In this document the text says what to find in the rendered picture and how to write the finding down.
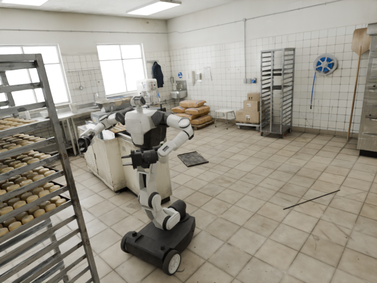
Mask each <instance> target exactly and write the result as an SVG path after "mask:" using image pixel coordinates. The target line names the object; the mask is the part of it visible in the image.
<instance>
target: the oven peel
mask: <svg viewBox="0 0 377 283"><path fill-rule="evenodd" d="M366 33H367V28H360V29H356V30H354V32H353V38H352V45H351V49H352V50H353V51H354V52H355V53H357V54H358V56H359V57H358V65H357V74H356V81H355V89H354V94H353V102H352V109H351V116H350V123H349V128H348V134H347V142H348V140H349V135H350V129H351V122H352V115H353V108H354V103H355V96H356V88H357V81H358V72H359V68H360V59H361V55H362V54H363V53H364V52H366V51H367V50H369V49H370V44H371V36H369V35H366Z"/></svg>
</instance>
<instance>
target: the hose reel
mask: <svg viewBox="0 0 377 283"><path fill-rule="evenodd" d="M313 67H314V70H315V75H316V73H317V74H319V75H326V76H325V77H328V75H327V74H329V73H331V72H333V71H334V70H335V68H336V67H337V59H336V57H335V56H334V55H332V54H329V53H326V54H321V55H320V56H318V57H317V58H316V59H315V61H314V64H313ZM315 75H314V81H315ZM313 88H314V82H313V86H312V93H313ZM310 105H311V106H310V109H311V107H312V94H311V104H310Z"/></svg>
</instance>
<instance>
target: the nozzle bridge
mask: <svg viewBox="0 0 377 283"><path fill-rule="evenodd" d="M119 111H121V110H119ZM116 112H118V111H113V112H107V113H105V112H102V111H98V112H92V113H91V119H92V122H93V124H94V125H95V126H96V125H97V124H99V123H100V120H99V119H100V118H101V117H103V116H104V115H108V114H110V113H111V114H114V113H116ZM98 138H99V139H104V138H103V132H100V133H99V134H98Z"/></svg>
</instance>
